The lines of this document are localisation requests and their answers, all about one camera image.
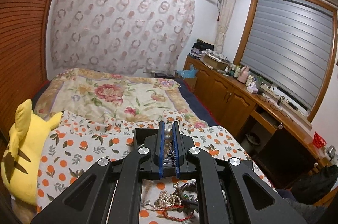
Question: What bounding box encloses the large silver pearl strand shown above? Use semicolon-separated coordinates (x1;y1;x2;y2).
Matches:
163;128;174;167

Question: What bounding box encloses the white pearl necklace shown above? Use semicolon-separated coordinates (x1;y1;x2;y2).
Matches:
141;181;186;213

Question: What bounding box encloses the red cord bracelet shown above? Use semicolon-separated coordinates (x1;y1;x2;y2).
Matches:
155;203;198;223

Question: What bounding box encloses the blue tissue bag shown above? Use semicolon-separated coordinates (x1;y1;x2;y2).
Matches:
175;64;198;79

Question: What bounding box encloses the pink kettle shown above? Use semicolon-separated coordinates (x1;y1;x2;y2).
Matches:
237;66;249;84

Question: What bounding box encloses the orange print bed sheet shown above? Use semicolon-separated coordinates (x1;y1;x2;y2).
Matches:
35;109;278;224

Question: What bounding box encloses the floral quilt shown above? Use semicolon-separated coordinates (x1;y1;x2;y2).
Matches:
34;68;207;128

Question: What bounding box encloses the wooden side cabinet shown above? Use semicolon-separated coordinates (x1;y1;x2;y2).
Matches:
184;56;330;188

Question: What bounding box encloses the circle pattern sheer curtain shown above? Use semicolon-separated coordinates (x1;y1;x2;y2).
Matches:
51;0;195;75

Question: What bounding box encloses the grey window blind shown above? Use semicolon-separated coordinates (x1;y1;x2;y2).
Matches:
241;0;333;109

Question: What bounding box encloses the red basket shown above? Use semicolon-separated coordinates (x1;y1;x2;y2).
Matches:
313;132;327;149

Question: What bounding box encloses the yellow plush toy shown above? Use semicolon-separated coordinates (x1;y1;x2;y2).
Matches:
1;99;63;205

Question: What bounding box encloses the white tied side curtain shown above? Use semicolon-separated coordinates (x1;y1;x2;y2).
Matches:
214;0;236;53

